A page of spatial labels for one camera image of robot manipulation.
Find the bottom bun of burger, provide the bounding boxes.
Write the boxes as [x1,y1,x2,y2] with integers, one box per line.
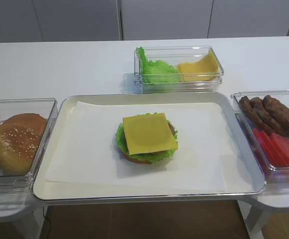
[121,150,152,164]

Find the sesame bun in container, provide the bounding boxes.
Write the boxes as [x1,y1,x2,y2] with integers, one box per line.
[0,123,40,176]

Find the clear patty and tomato container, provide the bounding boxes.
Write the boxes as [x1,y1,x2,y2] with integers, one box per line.
[231,91,289,183]

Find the yellow cheese slice on burger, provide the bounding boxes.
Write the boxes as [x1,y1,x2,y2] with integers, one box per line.
[123,113,178,155]

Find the green lettuce in container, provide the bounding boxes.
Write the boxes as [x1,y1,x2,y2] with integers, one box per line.
[136,47,180,84]

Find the green lettuce leaf on burger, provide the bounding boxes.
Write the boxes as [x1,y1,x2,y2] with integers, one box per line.
[116,113,177,163]

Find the white parchment paper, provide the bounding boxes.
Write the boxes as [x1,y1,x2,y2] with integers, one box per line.
[45,103,239,192]

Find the clear lettuce and cheese container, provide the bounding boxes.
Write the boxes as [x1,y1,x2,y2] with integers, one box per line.
[134,45,224,93]

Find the plain bottom bun in container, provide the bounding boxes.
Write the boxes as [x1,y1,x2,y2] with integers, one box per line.
[3,113,47,137]

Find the yellow cheese slices in container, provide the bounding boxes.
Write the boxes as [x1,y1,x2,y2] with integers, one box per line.
[177,52,219,82]

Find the clear bun container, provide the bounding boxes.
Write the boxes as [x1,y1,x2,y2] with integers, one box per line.
[0,98,58,194]

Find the red tomato slice left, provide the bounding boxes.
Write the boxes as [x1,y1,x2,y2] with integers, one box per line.
[253,128,285,167]

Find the brown patty middle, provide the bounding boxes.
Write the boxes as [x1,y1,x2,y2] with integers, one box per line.
[250,97,289,136]

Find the brown patty left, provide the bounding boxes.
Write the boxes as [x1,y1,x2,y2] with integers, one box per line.
[239,96,275,135]

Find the brown patty right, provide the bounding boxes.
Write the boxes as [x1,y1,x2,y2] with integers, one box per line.
[263,95,289,132]

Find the white metal tray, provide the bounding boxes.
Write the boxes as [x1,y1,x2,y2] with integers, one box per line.
[33,92,266,204]

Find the red tomato slice middle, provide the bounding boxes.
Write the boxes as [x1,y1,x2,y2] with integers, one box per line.
[259,131,289,167]

